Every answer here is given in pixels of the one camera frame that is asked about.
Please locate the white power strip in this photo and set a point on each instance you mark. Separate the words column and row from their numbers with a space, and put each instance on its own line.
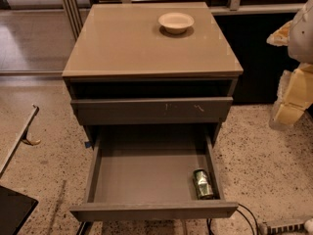
column 286, row 225

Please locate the white paper bowl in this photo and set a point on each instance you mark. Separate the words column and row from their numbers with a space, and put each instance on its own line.
column 176, row 23

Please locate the grey drawer cabinet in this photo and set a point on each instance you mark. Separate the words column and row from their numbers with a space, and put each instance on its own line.
column 122, row 52

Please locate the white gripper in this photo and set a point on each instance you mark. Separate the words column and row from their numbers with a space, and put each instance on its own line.
column 301, row 38

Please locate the open grey middle drawer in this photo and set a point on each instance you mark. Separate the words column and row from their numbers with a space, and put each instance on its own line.
column 145, row 172

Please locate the closed grey top drawer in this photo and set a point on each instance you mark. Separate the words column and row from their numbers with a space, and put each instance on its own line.
column 151, row 111

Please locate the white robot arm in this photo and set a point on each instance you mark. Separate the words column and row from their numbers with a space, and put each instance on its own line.
column 300, row 46

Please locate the green soda can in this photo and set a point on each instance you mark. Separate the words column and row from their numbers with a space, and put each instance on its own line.
column 202, row 184

